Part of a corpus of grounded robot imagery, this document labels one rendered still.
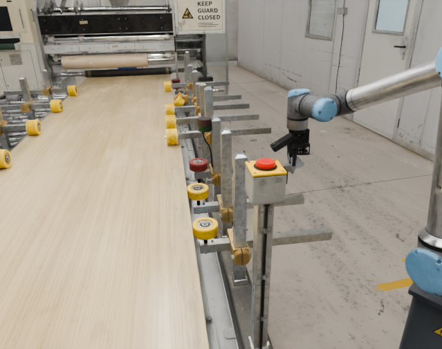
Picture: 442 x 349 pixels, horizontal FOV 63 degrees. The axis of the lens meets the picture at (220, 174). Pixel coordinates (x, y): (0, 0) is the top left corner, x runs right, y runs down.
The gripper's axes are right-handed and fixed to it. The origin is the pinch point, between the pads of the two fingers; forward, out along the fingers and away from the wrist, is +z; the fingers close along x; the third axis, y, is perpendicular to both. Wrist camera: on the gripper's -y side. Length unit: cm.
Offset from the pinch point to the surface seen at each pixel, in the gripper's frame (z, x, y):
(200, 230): -9, -54, -45
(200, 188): -9, -26, -43
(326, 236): 0, -52, -4
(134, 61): -25, 225, -83
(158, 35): -46, 229, -58
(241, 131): -12.8, 23.3, -18.3
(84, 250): -9, -58, -79
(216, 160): -10.9, -6.1, -34.6
